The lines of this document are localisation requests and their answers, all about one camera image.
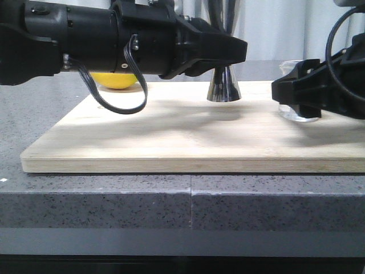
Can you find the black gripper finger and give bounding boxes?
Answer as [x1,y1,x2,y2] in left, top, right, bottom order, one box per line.
[171,17,248,78]
[271,59,328,118]

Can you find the clear glass beaker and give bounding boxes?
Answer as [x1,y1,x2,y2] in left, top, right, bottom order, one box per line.
[278,60,319,123]

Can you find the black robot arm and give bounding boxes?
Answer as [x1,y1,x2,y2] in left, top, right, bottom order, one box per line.
[1,1,248,86]

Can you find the yellow lemon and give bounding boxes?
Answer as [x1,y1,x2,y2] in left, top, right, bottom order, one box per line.
[91,72,137,90]

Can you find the black ribbon cable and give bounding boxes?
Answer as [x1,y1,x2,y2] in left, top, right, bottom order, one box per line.
[63,34,148,115]

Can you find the silver steel jigger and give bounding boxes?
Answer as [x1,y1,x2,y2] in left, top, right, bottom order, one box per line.
[206,0,241,103]

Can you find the wooden cutting board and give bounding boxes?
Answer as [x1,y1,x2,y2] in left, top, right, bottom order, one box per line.
[21,81,364,173]

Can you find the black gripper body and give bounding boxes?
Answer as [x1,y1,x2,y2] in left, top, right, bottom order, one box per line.
[110,1,194,79]
[322,34,364,120]

